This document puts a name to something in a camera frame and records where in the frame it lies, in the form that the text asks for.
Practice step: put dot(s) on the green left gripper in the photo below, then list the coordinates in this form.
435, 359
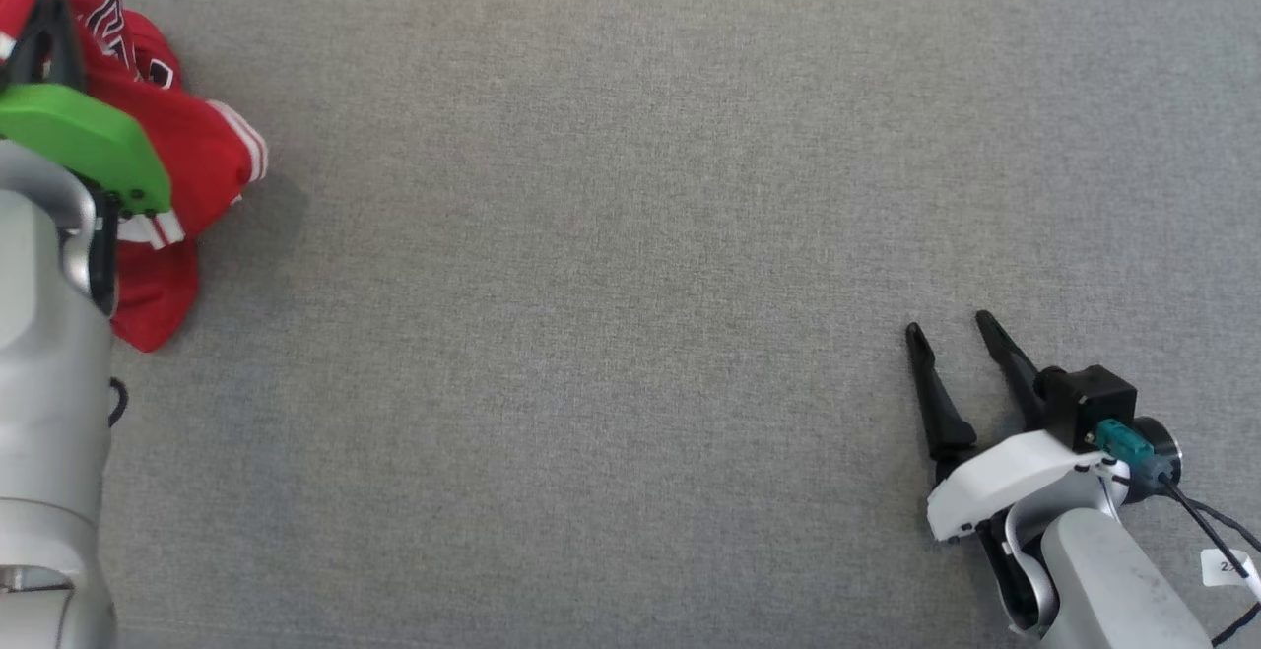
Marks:
84, 137

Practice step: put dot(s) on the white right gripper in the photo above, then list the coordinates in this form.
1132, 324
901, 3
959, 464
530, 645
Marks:
1005, 477

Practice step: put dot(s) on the red jersey shirt white sleeves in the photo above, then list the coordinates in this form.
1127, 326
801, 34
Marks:
187, 152

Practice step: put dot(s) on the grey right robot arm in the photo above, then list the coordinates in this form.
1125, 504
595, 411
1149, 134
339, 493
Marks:
1103, 580

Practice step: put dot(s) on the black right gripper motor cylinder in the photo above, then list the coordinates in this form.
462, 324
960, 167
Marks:
1161, 452

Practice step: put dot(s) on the grey fabric sofa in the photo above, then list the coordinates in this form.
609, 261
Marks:
630, 235

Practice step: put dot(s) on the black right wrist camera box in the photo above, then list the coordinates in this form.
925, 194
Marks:
1084, 403

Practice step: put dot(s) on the teal right camera connector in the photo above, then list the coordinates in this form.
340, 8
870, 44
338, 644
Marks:
1125, 442

